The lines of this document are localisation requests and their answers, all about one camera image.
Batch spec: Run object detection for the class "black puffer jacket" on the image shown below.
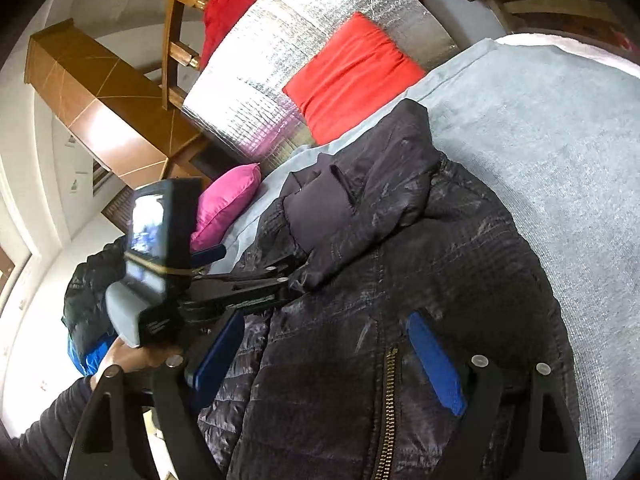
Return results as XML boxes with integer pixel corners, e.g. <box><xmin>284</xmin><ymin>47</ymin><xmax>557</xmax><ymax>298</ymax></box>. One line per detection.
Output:
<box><xmin>200</xmin><ymin>100</ymin><xmax>578</xmax><ymax>479</ymax></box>

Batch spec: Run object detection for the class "magenta pillow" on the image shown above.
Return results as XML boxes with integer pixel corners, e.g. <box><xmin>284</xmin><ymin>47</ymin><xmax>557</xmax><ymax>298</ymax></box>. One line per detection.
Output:
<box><xmin>191</xmin><ymin>164</ymin><xmax>262</xmax><ymax>252</ymax></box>

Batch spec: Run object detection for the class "blue garment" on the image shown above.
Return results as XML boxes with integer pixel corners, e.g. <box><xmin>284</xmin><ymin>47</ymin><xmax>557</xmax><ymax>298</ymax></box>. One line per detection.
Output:
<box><xmin>67</xmin><ymin>334</ymin><xmax>116</xmax><ymax>377</ymax></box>

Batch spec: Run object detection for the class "brown wooden wardrobe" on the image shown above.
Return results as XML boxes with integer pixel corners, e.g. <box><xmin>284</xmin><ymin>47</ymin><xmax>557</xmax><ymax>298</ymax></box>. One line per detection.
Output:
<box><xmin>25</xmin><ymin>20</ymin><xmax>228</xmax><ymax>242</ymax></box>

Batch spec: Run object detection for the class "grey bed blanket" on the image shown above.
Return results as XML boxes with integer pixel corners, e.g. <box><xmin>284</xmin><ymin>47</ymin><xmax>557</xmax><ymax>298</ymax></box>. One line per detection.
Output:
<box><xmin>214</xmin><ymin>39</ymin><xmax>639</xmax><ymax>479</ymax></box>

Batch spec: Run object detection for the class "left forearm black sleeve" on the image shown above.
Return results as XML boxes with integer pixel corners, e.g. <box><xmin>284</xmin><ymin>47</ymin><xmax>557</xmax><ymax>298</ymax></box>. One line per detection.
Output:
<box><xmin>1</xmin><ymin>377</ymin><xmax>93</xmax><ymax>480</ymax></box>

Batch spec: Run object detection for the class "wooden bed headboard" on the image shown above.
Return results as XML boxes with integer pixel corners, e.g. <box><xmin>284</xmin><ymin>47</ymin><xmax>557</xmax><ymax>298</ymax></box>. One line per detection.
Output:
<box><xmin>160</xmin><ymin>0</ymin><xmax>208</xmax><ymax>110</ymax></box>

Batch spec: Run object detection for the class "person's left hand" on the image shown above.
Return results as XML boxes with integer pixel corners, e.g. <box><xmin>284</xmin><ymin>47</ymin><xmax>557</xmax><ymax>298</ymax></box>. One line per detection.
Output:
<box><xmin>90</xmin><ymin>337</ymin><xmax>183</xmax><ymax>390</ymax></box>

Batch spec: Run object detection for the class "dark green puffer jacket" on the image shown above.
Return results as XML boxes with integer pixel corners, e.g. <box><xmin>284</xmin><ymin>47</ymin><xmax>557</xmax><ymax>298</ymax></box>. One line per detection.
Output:
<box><xmin>61</xmin><ymin>235</ymin><xmax>127</xmax><ymax>356</ymax></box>

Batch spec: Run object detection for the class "red pillow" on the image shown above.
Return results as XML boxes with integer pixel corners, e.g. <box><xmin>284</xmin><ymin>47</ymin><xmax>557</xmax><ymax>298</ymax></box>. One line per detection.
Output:
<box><xmin>283</xmin><ymin>12</ymin><xmax>426</xmax><ymax>145</ymax></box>

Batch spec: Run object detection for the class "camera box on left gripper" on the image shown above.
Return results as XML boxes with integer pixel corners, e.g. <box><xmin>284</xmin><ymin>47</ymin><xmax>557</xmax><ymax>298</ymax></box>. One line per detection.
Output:
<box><xmin>125</xmin><ymin>178</ymin><xmax>203</xmax><ymax>297</ymax></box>

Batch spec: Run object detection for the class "silver foil insulation mat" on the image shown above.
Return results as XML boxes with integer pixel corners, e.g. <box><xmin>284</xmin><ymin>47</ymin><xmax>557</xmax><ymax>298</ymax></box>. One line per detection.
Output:
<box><xmin>182</xmin><ymin>0</ymin><xmax>459</xmax><ymax>172</ymax></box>

